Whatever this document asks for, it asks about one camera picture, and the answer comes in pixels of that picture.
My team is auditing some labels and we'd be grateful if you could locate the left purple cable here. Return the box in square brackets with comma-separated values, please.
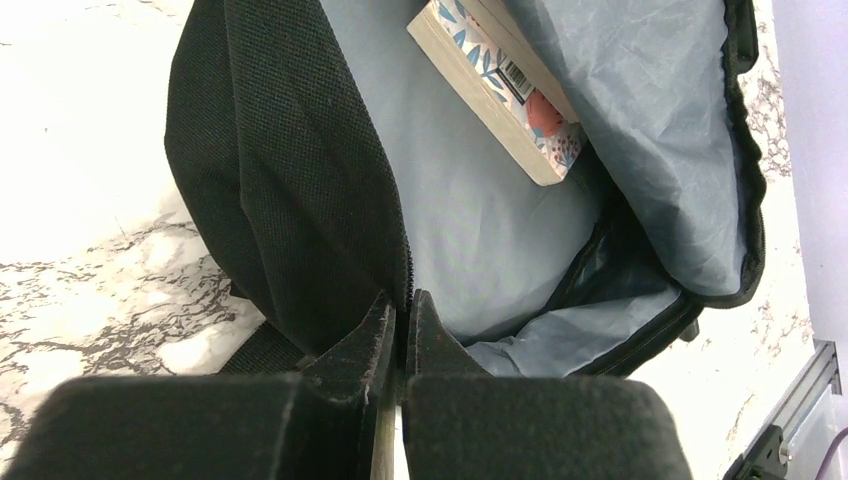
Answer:
[814, 427, 848, 480]

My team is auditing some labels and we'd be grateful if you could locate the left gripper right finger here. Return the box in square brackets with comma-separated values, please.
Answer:
[402, 290, 692, 479]

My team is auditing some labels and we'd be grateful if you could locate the floral cover book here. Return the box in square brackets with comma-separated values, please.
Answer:
[407, 1, 586, 186]

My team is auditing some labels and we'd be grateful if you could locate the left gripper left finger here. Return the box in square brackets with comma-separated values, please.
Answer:
[5, 298, 395, 479]

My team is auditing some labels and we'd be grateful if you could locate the black backpack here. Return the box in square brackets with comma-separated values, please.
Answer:
[164, 1, 765, 378]

